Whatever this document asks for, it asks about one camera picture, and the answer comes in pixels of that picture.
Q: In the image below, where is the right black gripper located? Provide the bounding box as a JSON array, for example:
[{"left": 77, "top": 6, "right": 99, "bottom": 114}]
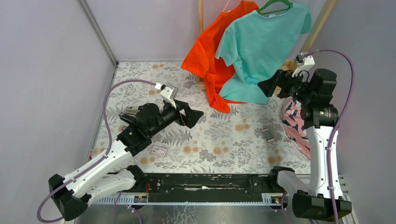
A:
[{"left": 257, "top": 68, "right": 313, "bottom": 104}]

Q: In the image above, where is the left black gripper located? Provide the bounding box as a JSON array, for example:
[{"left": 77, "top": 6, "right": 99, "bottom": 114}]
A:
[{"left": 148, "top": 99, "right": 204, "bottom": 138}]

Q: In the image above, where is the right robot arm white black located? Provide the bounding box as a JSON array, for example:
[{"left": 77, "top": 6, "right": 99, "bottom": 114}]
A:
[{"left": 258, "top": 69, "right": 352, "bottom": 223}]

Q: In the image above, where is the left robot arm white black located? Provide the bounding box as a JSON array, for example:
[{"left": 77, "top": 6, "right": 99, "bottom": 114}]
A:
[{"left": 49, "top": 100, "right": 204, "bottom": 221}]

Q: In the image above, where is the wooden clothes rack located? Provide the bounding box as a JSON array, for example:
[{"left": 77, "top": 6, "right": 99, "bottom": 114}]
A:
[{"left": 196, "top": 0, "right": 337, "bottom": 94}]

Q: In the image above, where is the teal t-shirt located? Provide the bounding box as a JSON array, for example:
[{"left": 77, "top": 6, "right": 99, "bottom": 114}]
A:
[{"left": 215, "top": 3, "right": 311, "bottom": 104}]

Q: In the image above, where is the pink patterned cloth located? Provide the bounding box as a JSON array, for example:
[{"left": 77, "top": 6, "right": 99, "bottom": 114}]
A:
[{"left": 282, "top": 97, "right": 311, "bottom": 159}]

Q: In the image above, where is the red staple box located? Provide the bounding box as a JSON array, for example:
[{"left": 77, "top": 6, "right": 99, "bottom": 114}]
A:
[{"left": 150, "top": 146, "right": 167, "bottom": 157}]

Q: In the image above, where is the orange t-shirt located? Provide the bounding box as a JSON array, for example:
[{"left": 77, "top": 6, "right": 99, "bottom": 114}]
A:
[{"left": 181, "top": 0, "right": 258, "bottom": 113}]

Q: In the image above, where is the floral table mat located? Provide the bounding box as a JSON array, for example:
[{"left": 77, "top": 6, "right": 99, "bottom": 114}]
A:
[{"left": 106, "top": 62, "right": 311, "bottom": 174}]

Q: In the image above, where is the pink clothes hanger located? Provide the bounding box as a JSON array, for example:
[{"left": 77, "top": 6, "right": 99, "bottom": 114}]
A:
[{"left": 222, "top": 0, "right": 241, "bottom": 13}]

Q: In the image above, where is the green clothes hanger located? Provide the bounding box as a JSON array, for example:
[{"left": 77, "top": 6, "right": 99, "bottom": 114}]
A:
[{"left": 257, "top": 0, "right": 293, "bottom": 15}]

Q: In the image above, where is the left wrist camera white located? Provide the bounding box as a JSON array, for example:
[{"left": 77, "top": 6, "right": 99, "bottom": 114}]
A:
[{"left": 155, "top": 83, "right": 178, "bottom": 108}]

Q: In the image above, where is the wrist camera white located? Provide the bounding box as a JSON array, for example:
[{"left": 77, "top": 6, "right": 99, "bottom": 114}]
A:
[
  {"left": 155, "top": 83, "right": 178, "bottom": 108},
  {"left": 292, "top": 52, "right": 315, "bottom": 77}
]

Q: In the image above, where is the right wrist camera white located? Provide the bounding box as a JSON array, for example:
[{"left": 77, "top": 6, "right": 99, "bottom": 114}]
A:
[{"left": 292, "top": 52, "right": 315, "bottom": 77}]

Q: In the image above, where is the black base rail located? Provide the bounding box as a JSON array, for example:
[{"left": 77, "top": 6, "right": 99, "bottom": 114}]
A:
[{"left": 126, "top": 173, "right": 284, "bottom": 204}]

